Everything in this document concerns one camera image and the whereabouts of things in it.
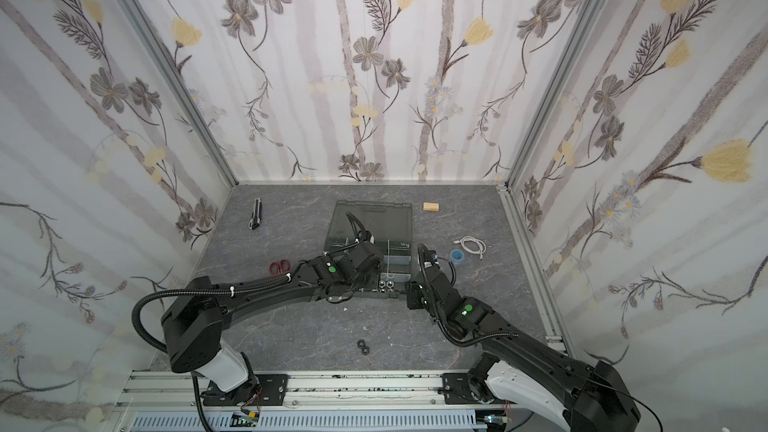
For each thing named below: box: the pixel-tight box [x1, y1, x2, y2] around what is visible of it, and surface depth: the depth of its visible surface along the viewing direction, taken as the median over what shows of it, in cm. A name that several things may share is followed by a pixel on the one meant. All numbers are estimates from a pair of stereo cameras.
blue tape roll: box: [450, 249, 465, 265], surface depth 100 cm
